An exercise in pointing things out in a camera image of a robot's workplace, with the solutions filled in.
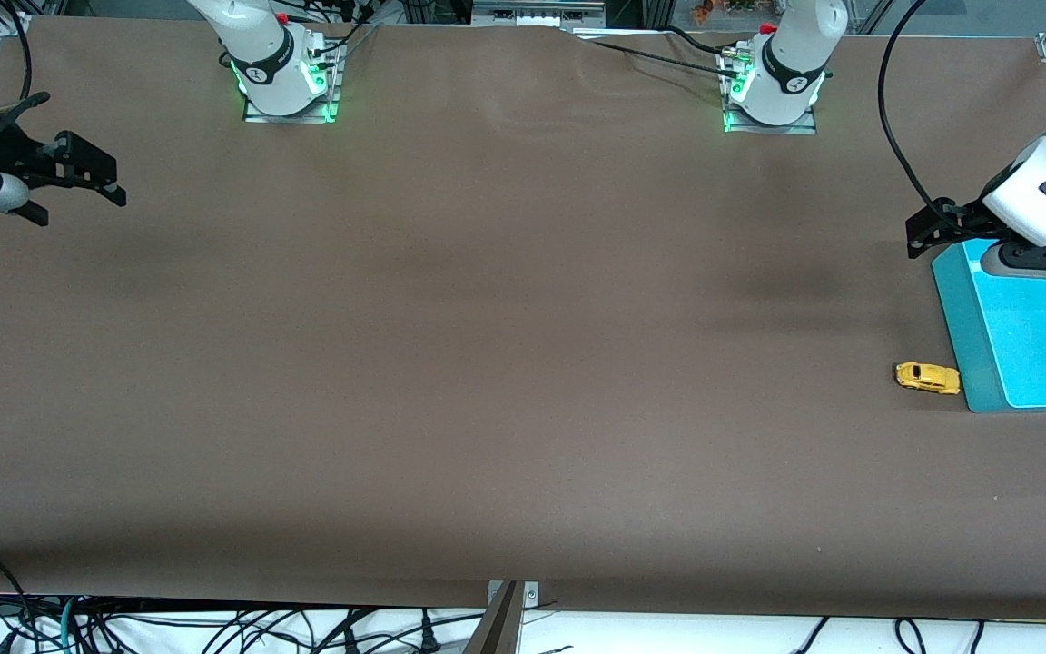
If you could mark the grey aluminium frame beam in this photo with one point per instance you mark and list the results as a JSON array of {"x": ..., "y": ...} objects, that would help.
[{"x": 537, "y": 13}]

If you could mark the teal plastic bin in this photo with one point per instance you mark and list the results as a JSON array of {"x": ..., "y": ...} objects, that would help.
[{"x": 1031, "y": 345}]

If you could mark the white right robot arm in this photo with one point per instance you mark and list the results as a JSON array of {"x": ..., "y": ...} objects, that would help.
[{"x": 264, "y": 54}]

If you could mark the brown table cover sheet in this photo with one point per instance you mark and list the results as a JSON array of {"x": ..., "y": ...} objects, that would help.
[{"x": 523, "y": 363}]

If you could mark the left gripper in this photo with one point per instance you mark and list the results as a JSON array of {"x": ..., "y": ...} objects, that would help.
[{"x": 961, "y": 218}]

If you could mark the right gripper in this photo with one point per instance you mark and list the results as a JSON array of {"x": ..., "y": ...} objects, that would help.
[{"x": 19, "y": 162}]

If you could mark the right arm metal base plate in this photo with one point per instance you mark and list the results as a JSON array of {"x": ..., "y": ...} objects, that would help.
[{"x": 332, "y": 91}]

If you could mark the dark brown support beam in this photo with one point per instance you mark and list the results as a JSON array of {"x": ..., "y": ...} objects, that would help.
[{"x": 498, "y": 631}]

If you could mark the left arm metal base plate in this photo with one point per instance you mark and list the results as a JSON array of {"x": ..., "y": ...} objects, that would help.
[{"x": 809, "y": 127}]

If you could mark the small orange item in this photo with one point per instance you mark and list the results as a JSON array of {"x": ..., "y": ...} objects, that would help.
[{"x": 714, "y": 9}]

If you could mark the yellow beetle toy car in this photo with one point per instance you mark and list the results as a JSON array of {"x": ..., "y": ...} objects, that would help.
[{"x": 927, "y": 377}]

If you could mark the silver metal table bracket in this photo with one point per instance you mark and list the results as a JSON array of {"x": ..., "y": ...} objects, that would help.
[{"x": 532, "y": 595}]

